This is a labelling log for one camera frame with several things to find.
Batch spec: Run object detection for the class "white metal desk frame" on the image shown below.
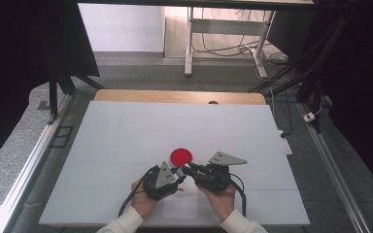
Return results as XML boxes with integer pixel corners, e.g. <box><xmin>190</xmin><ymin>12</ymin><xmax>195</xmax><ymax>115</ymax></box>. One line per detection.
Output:
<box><xmin>184</xmin><ymin>6</ymin><xmax>277</xmax><ymax>80</ymax></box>

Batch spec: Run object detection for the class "tangle of floor cables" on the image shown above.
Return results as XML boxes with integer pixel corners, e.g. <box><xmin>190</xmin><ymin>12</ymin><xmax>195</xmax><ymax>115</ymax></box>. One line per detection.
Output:
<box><xmin>192</xmin><ymin>8</ymin><xmax>289</xmax><ymax>66</ymax></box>

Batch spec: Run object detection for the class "right hand-held gripper black cable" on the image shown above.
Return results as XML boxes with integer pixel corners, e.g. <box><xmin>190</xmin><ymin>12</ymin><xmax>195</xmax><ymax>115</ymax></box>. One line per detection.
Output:
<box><xmin>227</xmin><ymin>173</ymin><xmax>248</xmax><ymax>218</ymax></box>

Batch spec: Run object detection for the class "white power strip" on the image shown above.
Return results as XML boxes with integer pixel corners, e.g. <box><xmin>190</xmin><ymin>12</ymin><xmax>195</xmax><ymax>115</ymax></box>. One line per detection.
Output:
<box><xmin>278</xmin><ymin>129</ymin><xmax>293</xmax><ymax>155</ymax></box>

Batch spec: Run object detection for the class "person's left hand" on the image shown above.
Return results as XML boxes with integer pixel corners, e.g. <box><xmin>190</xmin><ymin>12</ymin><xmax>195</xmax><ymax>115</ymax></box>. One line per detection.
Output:
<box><xmin>129</xmin><ymin>179</ymin><xmax>160</xmax><ymax>219</ymax></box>

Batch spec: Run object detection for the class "person's right hand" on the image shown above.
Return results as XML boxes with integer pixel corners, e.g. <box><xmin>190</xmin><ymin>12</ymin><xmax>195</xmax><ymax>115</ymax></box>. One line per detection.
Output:
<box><xmin>195</xmin><ymin>184</ymin><xmax>238</xmax><ymax>223</ymax></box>

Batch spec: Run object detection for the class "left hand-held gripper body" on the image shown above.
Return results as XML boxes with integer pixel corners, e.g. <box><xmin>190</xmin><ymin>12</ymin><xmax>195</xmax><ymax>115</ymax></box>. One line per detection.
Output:
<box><xmin>142</xmin><ymin>161</ymin><xmax>180</xmax><ymax>202</ymax></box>

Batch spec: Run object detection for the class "red round ink pad dish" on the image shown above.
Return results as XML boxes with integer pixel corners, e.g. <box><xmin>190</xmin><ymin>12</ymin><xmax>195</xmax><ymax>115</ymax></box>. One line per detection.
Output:
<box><xmin>169</xmin><ymin>148</ymin><xmax>193</xmax><ymax>168</ymax></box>

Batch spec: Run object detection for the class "white paper sheet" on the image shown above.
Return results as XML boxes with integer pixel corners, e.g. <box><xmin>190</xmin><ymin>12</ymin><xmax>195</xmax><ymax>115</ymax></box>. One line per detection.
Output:
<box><xmin>161</xmin><ymin>176</ymin><xmax>213</xmax><ymax>219</ymax></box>

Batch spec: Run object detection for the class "large black curtain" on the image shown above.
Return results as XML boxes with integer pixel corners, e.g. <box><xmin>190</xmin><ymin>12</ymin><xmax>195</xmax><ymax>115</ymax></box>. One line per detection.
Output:
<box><xmin>299</xmin><ymin>0</ymin><xmax>373</xmax><ymax>200</ymax></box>
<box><xmin>0</xmin><ymin>0</ymin><xmax>101</xmax><ymax>176</ymax></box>

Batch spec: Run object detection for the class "black metal stand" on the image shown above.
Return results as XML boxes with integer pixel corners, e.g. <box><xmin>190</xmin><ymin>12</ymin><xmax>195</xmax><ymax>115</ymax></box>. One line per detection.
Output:
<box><xmin>249</xmin><ymin>9</ymin><xmax>354</xmax><ymax>134</ymax></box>
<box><xmin>47</xmin><ymin>57</ymin><xmax>105</xmax><ymax>125</ymax></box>

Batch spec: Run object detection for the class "black floor bracket frame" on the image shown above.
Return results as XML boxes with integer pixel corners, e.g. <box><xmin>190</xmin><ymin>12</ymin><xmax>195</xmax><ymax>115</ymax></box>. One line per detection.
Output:
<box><xmin>50</xmin><ymin>125</ymin><xmax>75</xmax><ymax>150</ymax></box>

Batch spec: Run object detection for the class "aluminium floor rail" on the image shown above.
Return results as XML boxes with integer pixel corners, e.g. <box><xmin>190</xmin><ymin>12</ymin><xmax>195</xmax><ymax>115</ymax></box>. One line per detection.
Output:
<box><xmin>0</xmin><ymin>93</ymin><xmax>76</xmax><ymax>233</ymax></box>
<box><xmin>296</xmin><ymin>102</ymin><xmax>372</xmax><ymax>233</ymax></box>

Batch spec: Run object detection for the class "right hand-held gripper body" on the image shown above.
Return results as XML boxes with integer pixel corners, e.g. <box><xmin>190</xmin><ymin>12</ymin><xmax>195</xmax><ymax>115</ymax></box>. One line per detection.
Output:
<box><xmin>193</xmin><ymin>150</ymin><xmax>248</xmax><ymax>195</ymax></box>

